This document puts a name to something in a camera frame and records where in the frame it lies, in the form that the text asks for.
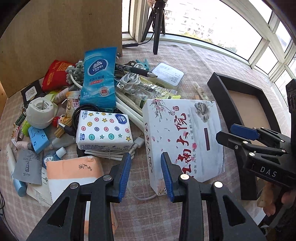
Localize green tube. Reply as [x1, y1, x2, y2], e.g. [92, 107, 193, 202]
[22, 120, 31, 137]

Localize small doll figure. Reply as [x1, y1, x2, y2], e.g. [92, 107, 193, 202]
[52, 114, 72, 138]

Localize white round mosquito device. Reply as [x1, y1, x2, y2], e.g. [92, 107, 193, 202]
[25, 97, 55, 129]

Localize white lotion bottle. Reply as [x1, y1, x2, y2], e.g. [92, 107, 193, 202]
[6, 144, 27, 197]

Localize blue music card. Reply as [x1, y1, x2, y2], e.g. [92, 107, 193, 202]
[28, 126, 50, 154]

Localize red pouch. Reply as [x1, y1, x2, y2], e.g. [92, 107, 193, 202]
[42, 60, 72, 92]

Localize white cream tube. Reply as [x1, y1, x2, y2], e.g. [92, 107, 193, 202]
[193, 82, 209, 100]

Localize grey sachet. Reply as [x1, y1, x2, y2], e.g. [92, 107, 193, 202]
[13, 149, 42, 185]

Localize small blue clothespin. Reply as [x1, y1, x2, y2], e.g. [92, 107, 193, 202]
[135, 58, 150, 71]

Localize blue wet wipes pack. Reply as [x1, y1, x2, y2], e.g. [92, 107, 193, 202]
[80, 47, 117, 112]

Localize person right hand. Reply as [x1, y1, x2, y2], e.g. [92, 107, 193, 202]
[257, 182, 295, 217]

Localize black sachet white label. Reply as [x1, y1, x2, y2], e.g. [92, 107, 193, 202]
[21, 80, 46, 108]

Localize wooden board panel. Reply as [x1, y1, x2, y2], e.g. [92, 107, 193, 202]
[1, 1, 122, 97]

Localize white painted tissue box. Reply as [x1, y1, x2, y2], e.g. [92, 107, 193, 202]
[142, 99, 225, 196]

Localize black tray cork bottom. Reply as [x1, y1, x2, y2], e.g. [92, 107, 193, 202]
[207, 73, 295, 200]

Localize polka dot tissue pack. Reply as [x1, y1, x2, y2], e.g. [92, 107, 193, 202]
[76, 110, 133, 151]

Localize orange white tissue pack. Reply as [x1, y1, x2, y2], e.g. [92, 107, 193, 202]
[46, 155, 118, 236]

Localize small blue cap bottle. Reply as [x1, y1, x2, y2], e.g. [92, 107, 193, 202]
[43, 147, 67, 169]

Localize white usb cable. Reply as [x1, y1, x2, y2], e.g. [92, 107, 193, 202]
[115, 71, 142, 93]

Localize black pen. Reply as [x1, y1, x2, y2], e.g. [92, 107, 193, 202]
[115, 63, 158, 78]

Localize white square tin box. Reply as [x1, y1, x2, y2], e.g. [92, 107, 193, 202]
[148, 63, 184, 90]

